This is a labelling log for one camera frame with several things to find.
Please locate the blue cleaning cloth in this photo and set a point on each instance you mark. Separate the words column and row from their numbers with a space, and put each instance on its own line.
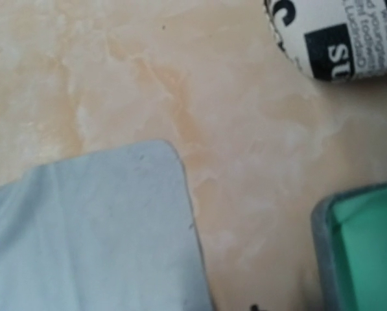
column 111, row 230

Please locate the blue-grey hard glasses case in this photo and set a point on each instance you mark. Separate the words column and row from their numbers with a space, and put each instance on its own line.
column 349, row 230

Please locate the newspaper print glasses case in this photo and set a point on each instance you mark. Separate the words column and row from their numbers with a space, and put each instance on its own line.
column 332, row 41

